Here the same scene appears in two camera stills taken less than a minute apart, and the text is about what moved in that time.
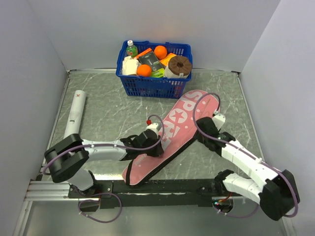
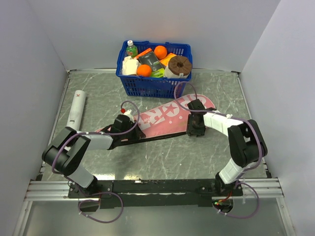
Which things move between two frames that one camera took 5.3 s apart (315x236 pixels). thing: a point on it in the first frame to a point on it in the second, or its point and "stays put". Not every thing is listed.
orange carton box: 146,51 stays put
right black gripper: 200,138 to 190,129
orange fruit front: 143,70 stays put
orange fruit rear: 160,51 stays put
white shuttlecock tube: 73,125 stays put
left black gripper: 157,152 to 139,134
